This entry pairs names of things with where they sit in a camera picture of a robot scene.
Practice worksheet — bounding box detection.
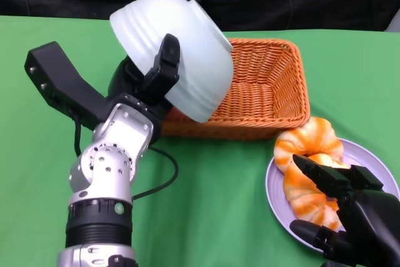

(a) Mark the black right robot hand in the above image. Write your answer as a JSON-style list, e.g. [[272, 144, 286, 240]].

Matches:
[[289, 153, 400, 267]]

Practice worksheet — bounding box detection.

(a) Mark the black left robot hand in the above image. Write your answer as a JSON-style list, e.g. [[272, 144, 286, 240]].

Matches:
[[107, 33, 181, 124]]

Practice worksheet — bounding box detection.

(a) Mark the pale grey-green bowl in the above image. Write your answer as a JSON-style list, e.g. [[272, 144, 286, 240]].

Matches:
[[109, 0, 235, 123]]

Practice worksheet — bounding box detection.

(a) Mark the orange striped bread ring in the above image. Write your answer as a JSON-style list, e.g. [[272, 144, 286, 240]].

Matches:
[[282, 153, 351, 232], [273, 116, 344, 174]]

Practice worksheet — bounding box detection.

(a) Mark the lavender round plate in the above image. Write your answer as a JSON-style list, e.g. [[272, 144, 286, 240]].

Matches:
[[264, 138, 400, 249]]

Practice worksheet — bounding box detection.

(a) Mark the orange wicker basket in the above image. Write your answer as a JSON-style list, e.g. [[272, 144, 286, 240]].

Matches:
[[161, 38, 311, 141]]

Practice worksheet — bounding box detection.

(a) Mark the green tablecloth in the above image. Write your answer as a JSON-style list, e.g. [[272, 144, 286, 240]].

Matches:
[[0, 15, 400, 267]]

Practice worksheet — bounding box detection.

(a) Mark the black left wrist camera housing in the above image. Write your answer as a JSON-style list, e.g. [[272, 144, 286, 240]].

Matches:
[[24, 41, 110, 131]]

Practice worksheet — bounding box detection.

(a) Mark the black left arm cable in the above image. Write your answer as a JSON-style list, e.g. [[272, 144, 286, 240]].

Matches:
[[72, 113, 179, 201]]

